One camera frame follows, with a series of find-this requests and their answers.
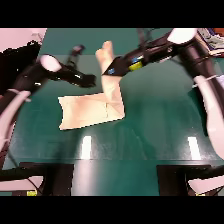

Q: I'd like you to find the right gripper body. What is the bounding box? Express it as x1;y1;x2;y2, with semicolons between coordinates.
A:
101;54;135;77

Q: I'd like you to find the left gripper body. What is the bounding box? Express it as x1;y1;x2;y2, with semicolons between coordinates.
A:
76;73;98;89

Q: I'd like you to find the cream T-shirt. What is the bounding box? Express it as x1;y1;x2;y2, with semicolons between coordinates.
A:
57;40;127;131

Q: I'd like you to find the heap of black clothes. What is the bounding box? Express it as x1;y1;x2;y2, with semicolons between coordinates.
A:
0;40;42;97

